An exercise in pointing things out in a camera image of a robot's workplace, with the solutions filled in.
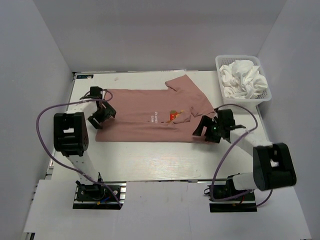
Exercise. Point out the dark label sticker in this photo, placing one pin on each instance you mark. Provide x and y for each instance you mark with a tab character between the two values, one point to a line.
84	76

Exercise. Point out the white plastic basket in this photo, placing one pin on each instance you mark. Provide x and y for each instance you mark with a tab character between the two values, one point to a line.
248	103

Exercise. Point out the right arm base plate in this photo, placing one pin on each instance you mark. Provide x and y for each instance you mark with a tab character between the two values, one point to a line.
242	204

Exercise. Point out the pink printed t shirt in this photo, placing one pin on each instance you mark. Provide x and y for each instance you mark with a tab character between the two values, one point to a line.
162	115

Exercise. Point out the white t shirt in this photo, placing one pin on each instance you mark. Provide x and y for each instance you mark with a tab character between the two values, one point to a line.
242	80

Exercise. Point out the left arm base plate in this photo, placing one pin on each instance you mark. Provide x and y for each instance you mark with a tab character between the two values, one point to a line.
92	197

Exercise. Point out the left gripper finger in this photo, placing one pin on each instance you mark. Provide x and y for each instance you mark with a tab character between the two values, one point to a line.
109	111
97	125

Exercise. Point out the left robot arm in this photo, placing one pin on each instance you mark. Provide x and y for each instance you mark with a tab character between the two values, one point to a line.
71	138

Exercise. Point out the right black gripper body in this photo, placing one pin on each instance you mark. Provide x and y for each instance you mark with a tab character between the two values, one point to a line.
213	131

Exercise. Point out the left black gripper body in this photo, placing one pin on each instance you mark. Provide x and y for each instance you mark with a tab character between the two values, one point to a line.
95	113

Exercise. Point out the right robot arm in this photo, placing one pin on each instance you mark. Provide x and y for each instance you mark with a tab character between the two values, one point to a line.
272	166

